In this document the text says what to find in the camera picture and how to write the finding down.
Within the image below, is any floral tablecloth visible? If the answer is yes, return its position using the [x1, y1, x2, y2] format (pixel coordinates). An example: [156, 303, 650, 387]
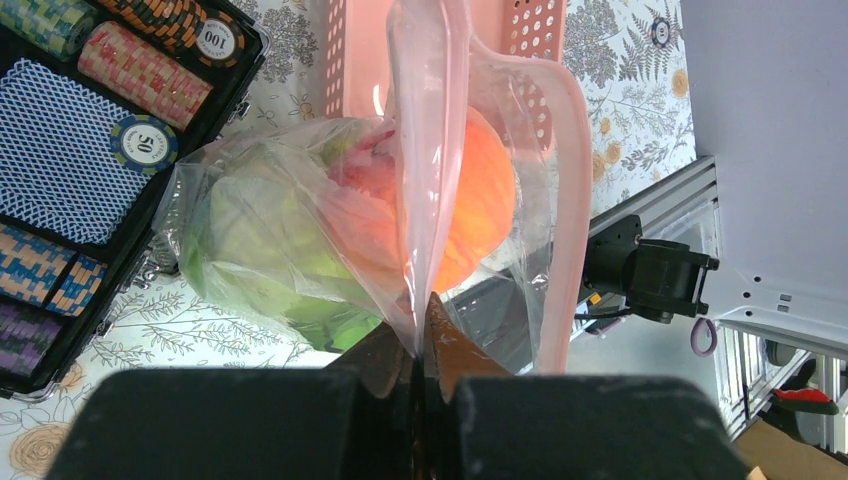
[1, 1, 696, 479]

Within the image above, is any clear zip top bag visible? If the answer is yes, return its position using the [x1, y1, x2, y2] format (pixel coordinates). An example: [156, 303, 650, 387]
[152, 0, 594, 376]

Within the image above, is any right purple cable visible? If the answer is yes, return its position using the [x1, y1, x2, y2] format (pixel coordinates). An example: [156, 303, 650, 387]
[690, 317, 719, 359]

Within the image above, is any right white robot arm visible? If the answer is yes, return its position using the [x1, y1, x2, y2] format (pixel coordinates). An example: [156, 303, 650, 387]
[582, 214, 847, 360]

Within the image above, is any pink plastic basket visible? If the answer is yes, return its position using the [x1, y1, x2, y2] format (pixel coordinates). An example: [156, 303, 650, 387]
[325, 1, 591, 166]

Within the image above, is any black poker chip case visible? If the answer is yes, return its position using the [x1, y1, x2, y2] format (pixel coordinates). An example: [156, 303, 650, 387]
[1, 1, 270, 402]

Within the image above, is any green bumpy toy fruit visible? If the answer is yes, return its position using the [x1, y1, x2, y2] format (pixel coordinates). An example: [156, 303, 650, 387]
[286, 297, 382, 353]

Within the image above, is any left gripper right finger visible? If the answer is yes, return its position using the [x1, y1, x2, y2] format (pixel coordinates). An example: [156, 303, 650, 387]
[422, 295, 749, 479]

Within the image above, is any light green toy cabbage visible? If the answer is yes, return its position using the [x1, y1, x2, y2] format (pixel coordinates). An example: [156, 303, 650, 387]
[179, 142, 378, 328]

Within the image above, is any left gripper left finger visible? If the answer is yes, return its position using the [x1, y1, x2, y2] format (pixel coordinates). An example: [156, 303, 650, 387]
[48, 325, 414, 479]

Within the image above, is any orange toy peach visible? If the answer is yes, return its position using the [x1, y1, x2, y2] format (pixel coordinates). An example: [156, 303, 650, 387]
[434, 107, 516, 293]

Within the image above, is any red toy apple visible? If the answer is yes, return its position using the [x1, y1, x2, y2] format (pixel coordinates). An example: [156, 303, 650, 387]
[328, 129, 398, 211]

